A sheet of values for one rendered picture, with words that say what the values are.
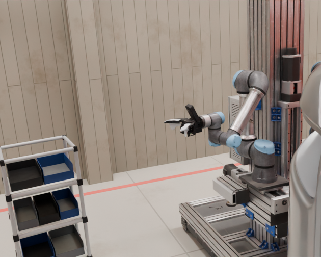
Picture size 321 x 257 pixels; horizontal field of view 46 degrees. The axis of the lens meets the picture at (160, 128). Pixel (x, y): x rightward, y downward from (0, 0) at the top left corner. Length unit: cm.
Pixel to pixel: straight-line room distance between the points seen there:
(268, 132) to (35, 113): 292
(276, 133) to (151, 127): 263
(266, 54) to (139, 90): 260
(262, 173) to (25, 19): 318
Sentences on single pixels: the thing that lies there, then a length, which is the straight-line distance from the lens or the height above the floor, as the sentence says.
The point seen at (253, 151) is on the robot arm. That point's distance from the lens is 231.
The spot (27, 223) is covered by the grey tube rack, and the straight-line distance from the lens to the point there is 283.
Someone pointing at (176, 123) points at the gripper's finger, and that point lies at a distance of 207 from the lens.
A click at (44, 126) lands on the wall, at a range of 466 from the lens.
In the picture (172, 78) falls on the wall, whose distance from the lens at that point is 489.
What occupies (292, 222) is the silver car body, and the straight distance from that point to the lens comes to 87.
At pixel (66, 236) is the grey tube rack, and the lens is 323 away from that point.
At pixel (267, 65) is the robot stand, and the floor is 148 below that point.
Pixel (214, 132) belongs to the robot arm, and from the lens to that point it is 217.
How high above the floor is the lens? 172
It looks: 14 degrees down
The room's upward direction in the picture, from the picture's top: 4 degrees counter-clockwise
